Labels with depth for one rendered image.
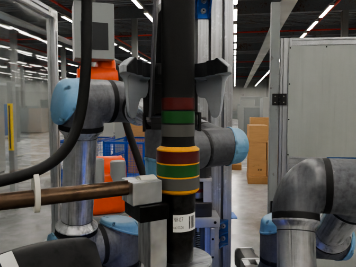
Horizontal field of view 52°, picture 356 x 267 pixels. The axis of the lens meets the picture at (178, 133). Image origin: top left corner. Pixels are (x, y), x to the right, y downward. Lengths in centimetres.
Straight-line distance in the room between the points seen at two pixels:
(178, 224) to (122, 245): 76
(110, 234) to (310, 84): 150
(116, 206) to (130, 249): 321
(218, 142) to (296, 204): 21
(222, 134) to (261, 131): 721
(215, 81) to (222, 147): 31
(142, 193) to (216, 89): 13
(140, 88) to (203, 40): 87
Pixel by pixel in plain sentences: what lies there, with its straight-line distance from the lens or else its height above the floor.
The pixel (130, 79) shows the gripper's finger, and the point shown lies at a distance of 38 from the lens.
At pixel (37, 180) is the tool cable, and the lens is 32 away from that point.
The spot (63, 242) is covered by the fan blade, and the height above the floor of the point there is 142.
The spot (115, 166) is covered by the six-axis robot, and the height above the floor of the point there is 94.
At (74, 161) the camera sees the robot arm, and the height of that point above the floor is 147.
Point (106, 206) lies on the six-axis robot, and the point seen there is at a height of 48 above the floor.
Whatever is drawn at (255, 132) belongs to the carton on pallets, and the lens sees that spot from 789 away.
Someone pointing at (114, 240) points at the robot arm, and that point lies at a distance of 110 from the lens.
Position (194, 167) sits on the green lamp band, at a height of 154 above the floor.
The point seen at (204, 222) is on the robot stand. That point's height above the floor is 124.
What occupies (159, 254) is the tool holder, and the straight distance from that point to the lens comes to 37.
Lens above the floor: 160
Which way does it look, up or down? 4 degrees down
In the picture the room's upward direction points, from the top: straight up
